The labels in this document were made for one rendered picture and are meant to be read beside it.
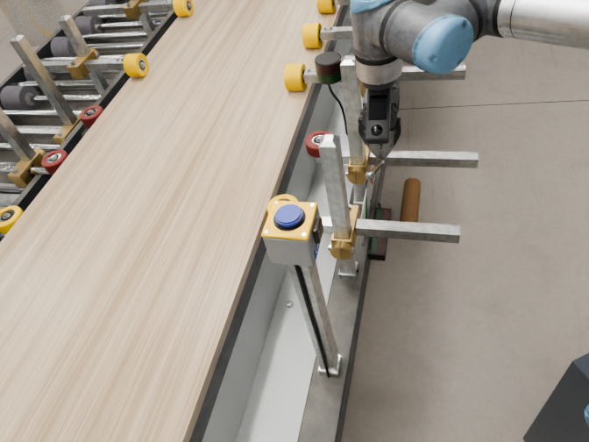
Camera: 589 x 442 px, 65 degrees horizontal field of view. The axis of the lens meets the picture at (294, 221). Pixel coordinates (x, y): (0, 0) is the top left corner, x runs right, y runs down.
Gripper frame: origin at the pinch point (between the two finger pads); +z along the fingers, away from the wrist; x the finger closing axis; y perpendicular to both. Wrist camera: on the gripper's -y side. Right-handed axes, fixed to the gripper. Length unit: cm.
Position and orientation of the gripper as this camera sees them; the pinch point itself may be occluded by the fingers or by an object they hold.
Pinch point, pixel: (380, 156)
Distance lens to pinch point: 108.2
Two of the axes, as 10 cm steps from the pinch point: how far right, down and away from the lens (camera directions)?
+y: 2.3, -7.6, 6.0
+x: -9.6, -0.7, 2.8
